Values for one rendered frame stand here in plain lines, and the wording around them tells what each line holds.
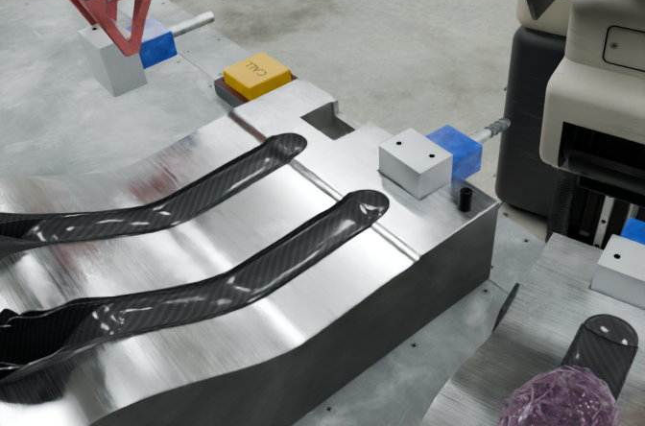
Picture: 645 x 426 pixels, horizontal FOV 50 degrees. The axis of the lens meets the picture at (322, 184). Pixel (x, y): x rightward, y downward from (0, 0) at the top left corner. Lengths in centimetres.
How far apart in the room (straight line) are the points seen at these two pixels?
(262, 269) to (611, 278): 25
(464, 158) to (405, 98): 171
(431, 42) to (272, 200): 206
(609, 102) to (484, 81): 153
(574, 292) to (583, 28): 41
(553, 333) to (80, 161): 54
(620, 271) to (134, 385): 34
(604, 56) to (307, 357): 56
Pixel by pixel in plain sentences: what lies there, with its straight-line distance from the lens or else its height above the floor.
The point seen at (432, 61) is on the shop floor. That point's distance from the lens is 247.
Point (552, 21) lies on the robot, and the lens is 119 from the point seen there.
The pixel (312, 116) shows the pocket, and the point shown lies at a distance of 66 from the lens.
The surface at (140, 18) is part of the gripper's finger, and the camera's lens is 67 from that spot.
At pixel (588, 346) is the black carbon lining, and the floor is 85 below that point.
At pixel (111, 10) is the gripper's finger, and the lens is 72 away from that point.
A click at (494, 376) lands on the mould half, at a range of 46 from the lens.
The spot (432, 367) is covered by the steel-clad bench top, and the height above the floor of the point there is 80.
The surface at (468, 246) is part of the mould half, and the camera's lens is 56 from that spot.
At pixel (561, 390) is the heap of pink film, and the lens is 43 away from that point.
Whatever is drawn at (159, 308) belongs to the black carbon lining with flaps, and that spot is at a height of 90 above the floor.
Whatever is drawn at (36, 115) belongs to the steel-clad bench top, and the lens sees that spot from 92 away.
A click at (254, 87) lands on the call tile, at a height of 83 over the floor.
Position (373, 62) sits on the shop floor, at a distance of 247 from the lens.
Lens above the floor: 126
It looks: 40 degrees down
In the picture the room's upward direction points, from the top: 5 degrees counter-clockwise
